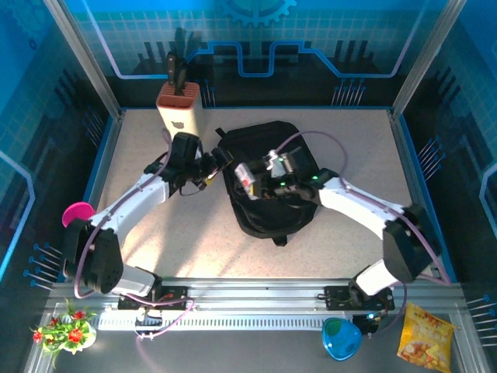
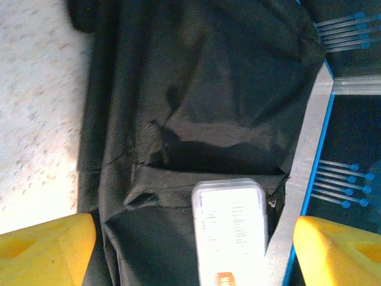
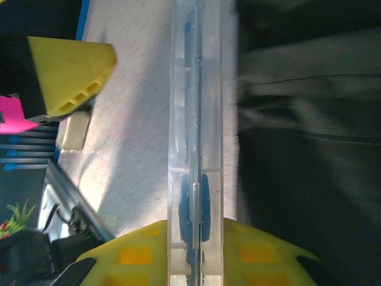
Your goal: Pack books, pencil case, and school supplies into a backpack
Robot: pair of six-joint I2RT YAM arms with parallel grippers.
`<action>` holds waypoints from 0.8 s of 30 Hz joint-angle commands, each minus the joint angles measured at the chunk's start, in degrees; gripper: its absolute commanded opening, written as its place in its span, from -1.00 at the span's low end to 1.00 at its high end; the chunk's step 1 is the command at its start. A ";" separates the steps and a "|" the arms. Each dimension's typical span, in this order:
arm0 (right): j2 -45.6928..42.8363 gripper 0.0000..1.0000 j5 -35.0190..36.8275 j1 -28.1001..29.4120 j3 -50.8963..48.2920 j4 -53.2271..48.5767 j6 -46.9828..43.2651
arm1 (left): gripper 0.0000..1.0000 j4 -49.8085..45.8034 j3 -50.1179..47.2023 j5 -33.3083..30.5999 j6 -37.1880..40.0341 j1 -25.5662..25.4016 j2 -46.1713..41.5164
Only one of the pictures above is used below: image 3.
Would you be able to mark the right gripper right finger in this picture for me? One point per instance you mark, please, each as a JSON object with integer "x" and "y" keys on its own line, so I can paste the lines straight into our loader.
{"x": 259, "y": 262}

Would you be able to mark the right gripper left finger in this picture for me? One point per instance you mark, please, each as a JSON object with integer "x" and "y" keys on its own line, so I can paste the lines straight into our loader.
{"x": 134, "y": 262}

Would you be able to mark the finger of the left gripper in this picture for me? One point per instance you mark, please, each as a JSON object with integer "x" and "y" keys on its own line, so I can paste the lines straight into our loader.
{"x": 71, "y": 71}

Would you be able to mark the black backpack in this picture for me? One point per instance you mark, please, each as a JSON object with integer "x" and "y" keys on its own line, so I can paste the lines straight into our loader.
{"x": 312, "y": 149}

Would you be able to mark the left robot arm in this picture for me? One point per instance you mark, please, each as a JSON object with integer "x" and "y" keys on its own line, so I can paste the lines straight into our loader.
{"x": 26, "y": 259}

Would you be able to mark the pink plastic goblet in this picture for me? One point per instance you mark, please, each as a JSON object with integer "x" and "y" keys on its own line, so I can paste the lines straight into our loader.
{"x": 12, "y": 117}

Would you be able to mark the potted plant with red flowers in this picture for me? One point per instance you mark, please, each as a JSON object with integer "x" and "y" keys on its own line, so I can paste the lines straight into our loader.
{"x": 18, "y": 217}

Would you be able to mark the aluminium mounting rail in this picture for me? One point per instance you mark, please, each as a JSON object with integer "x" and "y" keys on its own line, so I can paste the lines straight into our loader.
{"x": 74, "y": 196}

